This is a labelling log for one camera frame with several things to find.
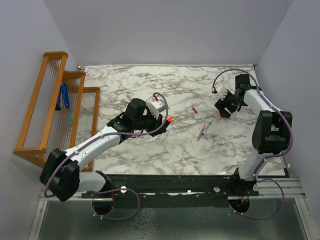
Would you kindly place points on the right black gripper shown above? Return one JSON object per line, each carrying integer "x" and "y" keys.
{"x": 220, "y": 105}

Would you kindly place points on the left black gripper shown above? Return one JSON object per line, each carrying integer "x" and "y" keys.
{"x": 156, "y": 123}

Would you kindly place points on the black orange highlighter marker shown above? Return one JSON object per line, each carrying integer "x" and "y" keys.
{"x": 169, "y": 119}

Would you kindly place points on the pink translucent red pen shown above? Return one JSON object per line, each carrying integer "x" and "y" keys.
{"x": 201, "y": 133}

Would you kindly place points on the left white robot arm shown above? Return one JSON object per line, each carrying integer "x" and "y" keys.
{"x": 62, "y": 174}

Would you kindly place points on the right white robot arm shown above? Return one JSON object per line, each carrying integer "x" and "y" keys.
{"x": 272, "y": 136}

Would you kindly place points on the white whiteboard marker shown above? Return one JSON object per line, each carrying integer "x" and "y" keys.
{"x": 208, "y": 126}

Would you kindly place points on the small green ball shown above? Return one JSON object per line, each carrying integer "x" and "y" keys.
{"x": 69, "y": 120}

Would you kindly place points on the wooden tiered rack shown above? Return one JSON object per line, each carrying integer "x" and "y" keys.
{"x": 45, "y": 128}

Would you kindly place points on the blue stapler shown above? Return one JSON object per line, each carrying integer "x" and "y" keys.
{"x": 63, "y": 98}

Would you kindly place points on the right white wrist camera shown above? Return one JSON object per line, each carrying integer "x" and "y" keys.
{"x": 222, "y": 91}

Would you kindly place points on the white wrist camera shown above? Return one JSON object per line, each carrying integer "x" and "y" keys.
{"x": 222, "y": 91}
{"x": 156, "y": 107}

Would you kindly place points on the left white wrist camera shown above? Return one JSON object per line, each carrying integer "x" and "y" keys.
{"x": 156, "y": 107}

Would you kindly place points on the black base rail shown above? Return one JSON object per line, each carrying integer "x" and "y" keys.
{"x": 172, "y": 191}

